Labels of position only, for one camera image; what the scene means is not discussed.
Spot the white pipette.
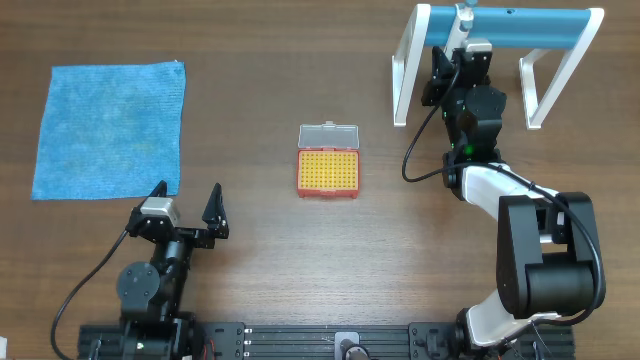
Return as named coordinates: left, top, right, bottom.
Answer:
left=443, top=0, right=480, bottom=59

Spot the white and blue stand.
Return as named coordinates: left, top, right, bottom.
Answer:
left=391, top=3, right=606, bottom=132

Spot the black cable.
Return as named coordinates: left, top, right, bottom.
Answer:
left=401, top=64, right=605, bottom=326
left=49, top=228, right=130, bottom=360

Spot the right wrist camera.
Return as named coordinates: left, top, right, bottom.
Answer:
left=462, top=38, right=494, bottom=55

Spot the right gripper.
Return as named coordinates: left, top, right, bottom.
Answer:
left=422, top=45, right=494, bottom=106

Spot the blue cloth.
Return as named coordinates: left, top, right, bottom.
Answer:
left=30, top=60, right=188, bottom=202

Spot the red and yellow tip box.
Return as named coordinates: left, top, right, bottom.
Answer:
left=296, top=120, right=362, bottom=200

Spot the mounting rail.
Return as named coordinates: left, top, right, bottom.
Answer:
left=78, top=322, right=576, bottom=360

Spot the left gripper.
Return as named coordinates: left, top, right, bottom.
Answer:
left=124, top=180, right=231, bottom=250

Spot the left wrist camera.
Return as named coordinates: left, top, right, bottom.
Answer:
left=139, top=195, right=181, bottom=226

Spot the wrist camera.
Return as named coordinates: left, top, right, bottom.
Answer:
left=462, top=38, right=494, bottom=55
left=139, top=195, right=181, bottom=226

